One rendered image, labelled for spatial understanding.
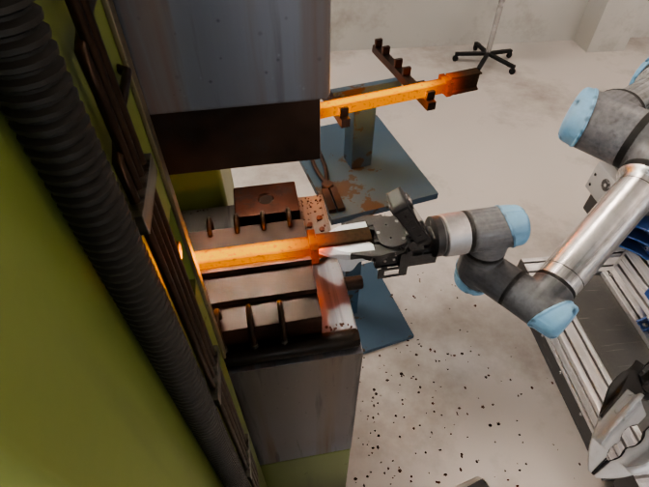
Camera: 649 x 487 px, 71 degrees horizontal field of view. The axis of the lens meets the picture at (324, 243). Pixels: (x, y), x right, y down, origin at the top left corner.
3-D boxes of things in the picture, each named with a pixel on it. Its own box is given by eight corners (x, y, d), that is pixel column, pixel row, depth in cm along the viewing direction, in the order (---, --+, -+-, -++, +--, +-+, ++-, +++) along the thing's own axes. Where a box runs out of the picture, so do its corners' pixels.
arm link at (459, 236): (476, 233, 73) (457, 199, 78) (449, 237, 73) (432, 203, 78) (465, 262, 79) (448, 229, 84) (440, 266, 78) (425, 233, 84)
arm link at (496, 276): (490, 316, 85) (507, 281, 77) (442, 281, 91) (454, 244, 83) (514, 293, 89) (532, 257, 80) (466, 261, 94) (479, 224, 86)
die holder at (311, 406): (323, 311, 129) (322, 193, 96) (351, 448, 104) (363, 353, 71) (119, 341, 122) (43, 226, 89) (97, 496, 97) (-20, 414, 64)
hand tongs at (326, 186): (284, 94, 153) (284, 91, 152) (296, 93, 153) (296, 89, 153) (328, 214, 114) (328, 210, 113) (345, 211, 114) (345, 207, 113)
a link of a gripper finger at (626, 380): (586, 404, 48) (648, 346, 47) (585, 405, 49) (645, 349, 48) (629, 443, 45) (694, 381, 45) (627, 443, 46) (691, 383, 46)
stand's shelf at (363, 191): (376, 120, 146) (377, 114, 144) (437, 198, 120) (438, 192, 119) (287, 138, 139) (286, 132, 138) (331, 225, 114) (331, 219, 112)
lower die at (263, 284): (304, 247, 86) (302, 214, 79) (322, 339, 72) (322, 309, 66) (71, 277, 81) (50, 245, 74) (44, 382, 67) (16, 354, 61)
